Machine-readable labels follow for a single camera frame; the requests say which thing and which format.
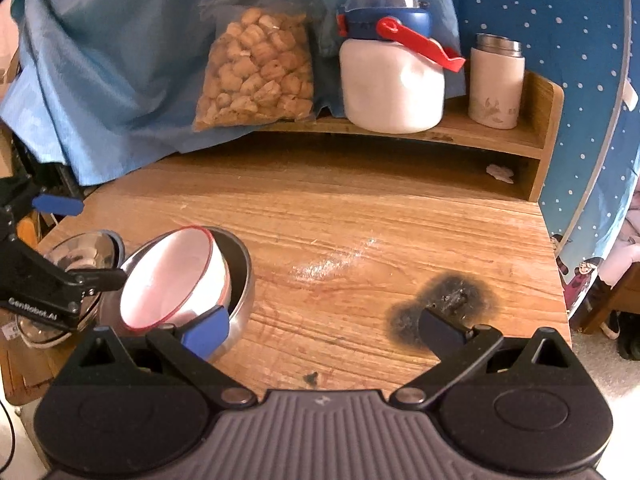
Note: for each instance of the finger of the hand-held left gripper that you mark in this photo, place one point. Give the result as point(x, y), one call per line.
point(57, 205)
point(95, 280)

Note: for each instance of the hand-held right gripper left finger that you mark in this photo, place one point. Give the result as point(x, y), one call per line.
point(205, 332)

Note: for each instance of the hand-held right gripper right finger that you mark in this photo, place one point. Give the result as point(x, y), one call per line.
point(440, 332)

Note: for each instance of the steel bowl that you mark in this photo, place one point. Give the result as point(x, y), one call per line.
point(82, 252)

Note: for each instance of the wide steel plate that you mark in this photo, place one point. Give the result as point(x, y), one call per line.
point(45, 336)

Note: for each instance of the white bowl red rim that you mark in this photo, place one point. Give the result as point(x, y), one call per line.
point(165, 280)
point(224, 275)

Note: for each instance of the large deep steel plate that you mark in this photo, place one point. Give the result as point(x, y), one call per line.
point(242, 280)

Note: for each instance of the light blue cloth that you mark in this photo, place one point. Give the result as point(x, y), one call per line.
point(125, 60)

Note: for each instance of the wooden desk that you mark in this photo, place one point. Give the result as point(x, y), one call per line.
point(325, 220)

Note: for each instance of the wooden stool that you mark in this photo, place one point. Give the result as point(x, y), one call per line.
point(607, 305)

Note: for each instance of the white paper scrap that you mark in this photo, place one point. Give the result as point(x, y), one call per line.
point(501, 174)

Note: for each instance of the pile of clothes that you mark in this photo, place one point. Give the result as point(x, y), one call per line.
point(622, 255)

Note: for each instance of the wooden desk shelf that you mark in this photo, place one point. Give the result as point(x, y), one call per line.
point(542, 120)

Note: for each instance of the clear bag of snacks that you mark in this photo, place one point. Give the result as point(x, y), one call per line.
point(255, 70)

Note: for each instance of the white jug blue lid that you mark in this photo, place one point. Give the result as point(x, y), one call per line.
point(390, 85)

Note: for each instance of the white thermos cup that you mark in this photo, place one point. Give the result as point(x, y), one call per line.
point(495, 85)

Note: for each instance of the blue white-dotted curtain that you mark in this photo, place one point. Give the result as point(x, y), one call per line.
point(550, 20)

